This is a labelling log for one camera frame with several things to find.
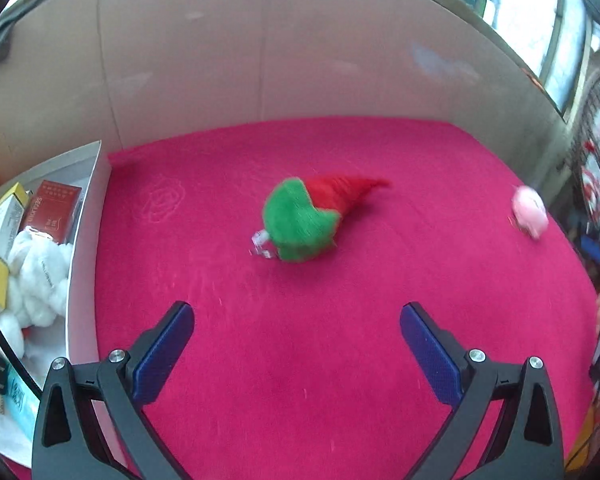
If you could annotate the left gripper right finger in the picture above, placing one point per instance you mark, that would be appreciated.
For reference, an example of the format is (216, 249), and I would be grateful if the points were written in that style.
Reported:
(526, 441)

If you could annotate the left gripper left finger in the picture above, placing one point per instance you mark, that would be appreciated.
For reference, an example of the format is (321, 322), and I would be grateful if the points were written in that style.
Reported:
(90, 421)

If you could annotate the red cigarette box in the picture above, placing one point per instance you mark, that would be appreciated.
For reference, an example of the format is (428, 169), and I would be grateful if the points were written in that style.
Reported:
(51, 210)

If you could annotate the teal small box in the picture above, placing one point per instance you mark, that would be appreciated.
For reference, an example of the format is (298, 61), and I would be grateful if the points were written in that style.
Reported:
(21, 403)

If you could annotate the white cardboard tray box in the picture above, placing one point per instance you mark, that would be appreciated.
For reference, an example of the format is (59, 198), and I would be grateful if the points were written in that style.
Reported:
(74, 336)

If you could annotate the white plush bear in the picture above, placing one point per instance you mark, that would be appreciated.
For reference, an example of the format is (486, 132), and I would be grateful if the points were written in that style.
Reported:
(37, 286)

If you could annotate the pink plush pig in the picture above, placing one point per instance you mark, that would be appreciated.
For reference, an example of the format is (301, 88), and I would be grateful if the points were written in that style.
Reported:
(529, 211)

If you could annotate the pink red bed sheet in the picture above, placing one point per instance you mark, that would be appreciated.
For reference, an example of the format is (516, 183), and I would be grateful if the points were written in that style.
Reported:
(299, 371)

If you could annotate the red white cushion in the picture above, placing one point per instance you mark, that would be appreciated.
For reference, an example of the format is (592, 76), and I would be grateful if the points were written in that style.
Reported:
(590, 182)

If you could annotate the wicker hanging chair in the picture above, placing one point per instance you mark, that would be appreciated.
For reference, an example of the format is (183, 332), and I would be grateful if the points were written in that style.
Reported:
(586, 233)

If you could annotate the green red plush elf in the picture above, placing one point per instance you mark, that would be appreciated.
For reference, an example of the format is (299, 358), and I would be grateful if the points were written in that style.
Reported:
(301, 217)

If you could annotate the grey cloth on ledge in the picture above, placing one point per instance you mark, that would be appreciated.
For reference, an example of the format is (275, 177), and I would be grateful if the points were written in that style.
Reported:
(8, 19)

